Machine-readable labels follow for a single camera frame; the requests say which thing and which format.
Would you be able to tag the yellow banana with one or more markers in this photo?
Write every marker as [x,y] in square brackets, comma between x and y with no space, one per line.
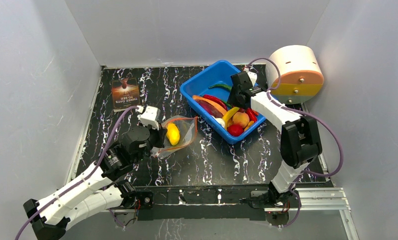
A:
[228,115]

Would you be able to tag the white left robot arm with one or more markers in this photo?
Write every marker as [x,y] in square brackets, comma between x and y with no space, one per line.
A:
[98,188]

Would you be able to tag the dark paperback book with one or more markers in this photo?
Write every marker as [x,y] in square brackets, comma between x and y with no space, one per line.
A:
[125,93]

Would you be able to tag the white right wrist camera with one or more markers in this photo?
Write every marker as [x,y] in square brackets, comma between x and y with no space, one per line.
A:
[252,78]

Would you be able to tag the clear zip bag orange seal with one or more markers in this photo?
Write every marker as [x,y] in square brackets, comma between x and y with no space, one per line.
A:
[181,132]

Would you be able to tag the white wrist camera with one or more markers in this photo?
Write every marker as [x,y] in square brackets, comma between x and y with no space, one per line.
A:
[149,116]
[252,78]

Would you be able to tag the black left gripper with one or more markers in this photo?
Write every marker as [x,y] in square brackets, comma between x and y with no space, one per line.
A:
[160,134]

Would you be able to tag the round white orange drawer box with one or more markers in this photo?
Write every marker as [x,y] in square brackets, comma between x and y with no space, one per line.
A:
[301,76]

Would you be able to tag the green chili pepper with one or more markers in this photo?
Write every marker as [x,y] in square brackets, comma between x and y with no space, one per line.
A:
[221,86]

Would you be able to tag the yellow mango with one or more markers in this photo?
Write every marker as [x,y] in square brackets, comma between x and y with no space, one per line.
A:
[173,134]

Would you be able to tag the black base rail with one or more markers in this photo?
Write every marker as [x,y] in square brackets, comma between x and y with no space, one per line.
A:
[207,202]

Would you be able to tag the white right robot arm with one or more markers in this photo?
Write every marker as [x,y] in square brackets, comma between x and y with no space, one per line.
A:
[300,141]

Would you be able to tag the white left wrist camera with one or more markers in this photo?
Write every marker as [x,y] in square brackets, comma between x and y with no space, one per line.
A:
[149,116]

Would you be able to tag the blue plastic bin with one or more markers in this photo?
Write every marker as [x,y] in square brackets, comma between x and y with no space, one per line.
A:
[220,72]

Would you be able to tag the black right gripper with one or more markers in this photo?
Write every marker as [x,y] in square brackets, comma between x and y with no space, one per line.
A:
[238,93]

